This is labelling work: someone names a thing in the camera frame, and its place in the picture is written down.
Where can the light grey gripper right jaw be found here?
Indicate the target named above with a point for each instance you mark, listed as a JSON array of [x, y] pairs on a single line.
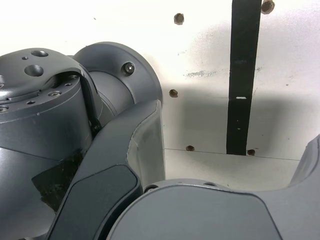
[[200, 215]]

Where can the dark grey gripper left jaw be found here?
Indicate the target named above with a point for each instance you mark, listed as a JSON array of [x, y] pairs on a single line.
[[112, 155]]

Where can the black tape strip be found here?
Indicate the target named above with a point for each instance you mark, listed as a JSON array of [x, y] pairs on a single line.
[[241, 75]]

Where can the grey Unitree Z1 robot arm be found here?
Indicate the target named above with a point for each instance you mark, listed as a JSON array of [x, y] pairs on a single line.
[[50, 125]]

